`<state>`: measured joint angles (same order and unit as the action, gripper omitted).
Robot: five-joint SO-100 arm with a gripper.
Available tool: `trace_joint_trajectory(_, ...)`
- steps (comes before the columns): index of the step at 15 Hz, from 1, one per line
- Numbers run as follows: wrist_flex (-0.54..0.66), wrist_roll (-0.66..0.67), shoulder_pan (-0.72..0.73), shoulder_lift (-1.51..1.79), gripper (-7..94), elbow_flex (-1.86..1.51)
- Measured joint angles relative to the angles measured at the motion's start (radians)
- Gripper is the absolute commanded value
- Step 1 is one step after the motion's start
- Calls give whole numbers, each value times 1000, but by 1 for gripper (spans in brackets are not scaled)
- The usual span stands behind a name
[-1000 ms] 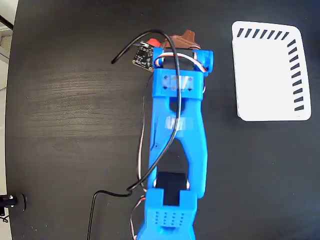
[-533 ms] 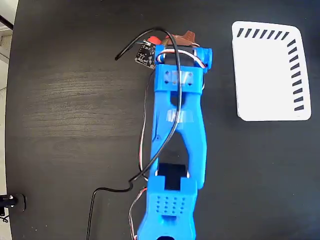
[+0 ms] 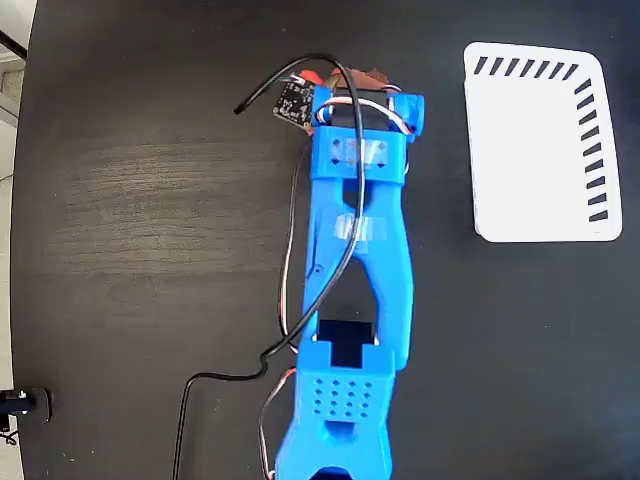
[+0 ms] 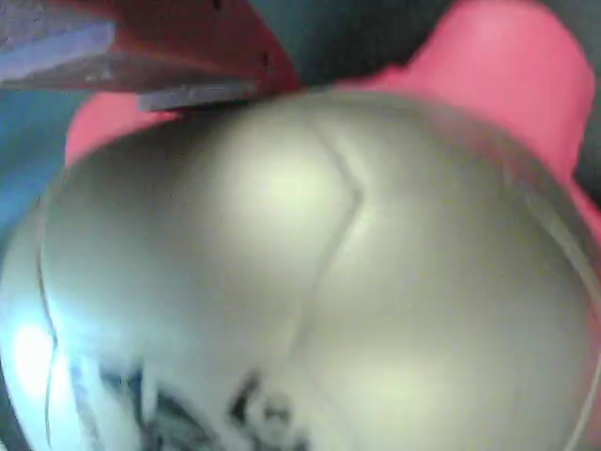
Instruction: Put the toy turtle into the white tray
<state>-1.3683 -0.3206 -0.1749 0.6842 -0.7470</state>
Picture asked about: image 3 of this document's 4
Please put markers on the black bar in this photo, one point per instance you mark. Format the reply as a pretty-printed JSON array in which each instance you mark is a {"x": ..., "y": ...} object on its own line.
[{"x": 12, "y": 44}]

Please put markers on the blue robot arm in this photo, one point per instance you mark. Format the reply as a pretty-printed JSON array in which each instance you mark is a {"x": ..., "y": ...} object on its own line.
[{"x": 360, "y": 310}]

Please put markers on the black table clamp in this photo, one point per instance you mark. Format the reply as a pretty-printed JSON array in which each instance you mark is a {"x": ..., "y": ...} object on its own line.
[{"x": 30, "y": 402}]

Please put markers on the white plastic tray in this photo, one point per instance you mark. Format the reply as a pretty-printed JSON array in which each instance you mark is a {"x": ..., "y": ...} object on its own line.
[{"x": 530, "y": 160}]

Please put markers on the bare camera circuit board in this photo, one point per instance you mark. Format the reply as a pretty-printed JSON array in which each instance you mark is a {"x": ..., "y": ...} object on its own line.
[{"x": 292, "y": 105}]

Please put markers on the red turtle toy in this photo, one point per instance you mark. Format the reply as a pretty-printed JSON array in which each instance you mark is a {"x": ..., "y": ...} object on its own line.
[{"x": 312, "y": 76}]

